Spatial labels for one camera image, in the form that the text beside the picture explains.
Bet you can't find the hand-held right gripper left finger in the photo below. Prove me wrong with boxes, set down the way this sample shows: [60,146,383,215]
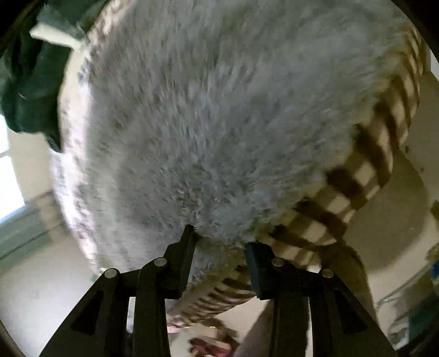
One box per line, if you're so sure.
[39,224,197,357]

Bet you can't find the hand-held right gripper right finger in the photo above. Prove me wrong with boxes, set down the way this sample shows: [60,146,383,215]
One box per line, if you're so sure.
[244,242,398,357]

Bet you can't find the dark green pants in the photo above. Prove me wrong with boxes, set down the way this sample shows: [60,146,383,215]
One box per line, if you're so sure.
[0,0,110,153]

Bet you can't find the red patterned cloth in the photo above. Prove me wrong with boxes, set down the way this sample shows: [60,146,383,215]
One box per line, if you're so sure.
[188,336,234,357]

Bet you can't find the grey fluffy blanket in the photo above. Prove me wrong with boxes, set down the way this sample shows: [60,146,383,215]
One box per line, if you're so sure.
[50,0,417,285]

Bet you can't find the clear plastic container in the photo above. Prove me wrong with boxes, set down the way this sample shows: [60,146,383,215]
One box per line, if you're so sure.
[375,242,439,349]

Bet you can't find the window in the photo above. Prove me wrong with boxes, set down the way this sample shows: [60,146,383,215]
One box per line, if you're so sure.
[0,115,52,261]

